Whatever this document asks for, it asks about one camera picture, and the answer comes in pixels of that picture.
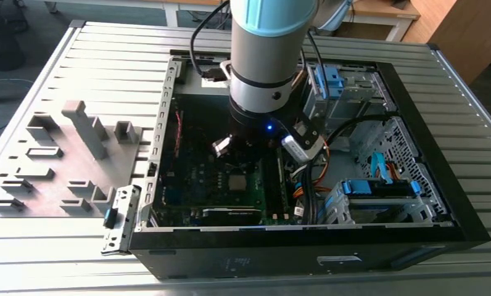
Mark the silver CPU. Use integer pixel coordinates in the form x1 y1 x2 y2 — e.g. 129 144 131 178
227 174 249 190

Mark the CPU socket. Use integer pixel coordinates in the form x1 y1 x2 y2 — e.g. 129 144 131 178
225 172 251 192

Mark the white-clipped RAM slot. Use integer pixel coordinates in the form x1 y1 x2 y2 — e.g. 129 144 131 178
267 154 277 221

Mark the green motherboard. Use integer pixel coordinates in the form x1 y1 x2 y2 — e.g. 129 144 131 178
156 123 311 226

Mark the grey power supply unit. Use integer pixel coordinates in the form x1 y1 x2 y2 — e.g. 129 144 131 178
173 65 232 136

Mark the tall silver drive cage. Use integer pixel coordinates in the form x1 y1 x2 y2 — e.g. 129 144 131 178
303 63 397 136

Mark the hard disk in blue carrier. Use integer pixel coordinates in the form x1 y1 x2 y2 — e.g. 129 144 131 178
341 178 423 200

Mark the black PC case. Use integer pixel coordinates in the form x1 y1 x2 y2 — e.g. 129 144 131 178
128 49 491 281

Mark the silver disk bay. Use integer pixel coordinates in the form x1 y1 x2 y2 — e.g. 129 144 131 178
315 178 451 225

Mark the grey parts rack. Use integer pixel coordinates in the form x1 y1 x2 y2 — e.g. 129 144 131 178
0 100 156 218

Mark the wooden desk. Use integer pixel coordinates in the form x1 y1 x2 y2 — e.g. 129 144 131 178
335 0 421 43

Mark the wooden cabinet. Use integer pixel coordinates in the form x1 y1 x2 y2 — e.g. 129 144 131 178
401 0 491 86

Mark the black bag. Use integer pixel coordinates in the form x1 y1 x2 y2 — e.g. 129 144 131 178
0 0 29 72

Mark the small silver wrist camera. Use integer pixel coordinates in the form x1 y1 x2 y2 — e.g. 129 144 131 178
209 134 235 159

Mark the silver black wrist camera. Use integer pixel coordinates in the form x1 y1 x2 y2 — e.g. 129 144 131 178
279 118 328 163

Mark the white grey wire bundle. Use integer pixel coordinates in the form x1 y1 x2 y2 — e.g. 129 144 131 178
289 164 309 180

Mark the red black fan wire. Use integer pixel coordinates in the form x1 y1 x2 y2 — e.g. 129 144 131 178
173 109 185 175

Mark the orange red power wire bundle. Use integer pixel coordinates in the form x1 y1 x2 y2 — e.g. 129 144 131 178
288 144 332 198

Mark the black camera cable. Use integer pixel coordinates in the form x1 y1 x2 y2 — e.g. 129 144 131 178
189 0 232 83
300 27 328 102

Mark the blue drive bracket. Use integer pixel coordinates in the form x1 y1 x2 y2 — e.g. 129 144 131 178
315 64 345 101

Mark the blue data wire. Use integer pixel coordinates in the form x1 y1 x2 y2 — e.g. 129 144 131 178
369 152 391 186

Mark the red orange disk wire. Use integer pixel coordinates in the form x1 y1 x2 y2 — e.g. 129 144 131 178
385 162 401 183

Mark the metal bracket with blue latch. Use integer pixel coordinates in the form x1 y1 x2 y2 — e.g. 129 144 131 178
100 184 143 257

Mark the white desk frame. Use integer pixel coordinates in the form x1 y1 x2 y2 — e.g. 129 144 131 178
43 0 232 28

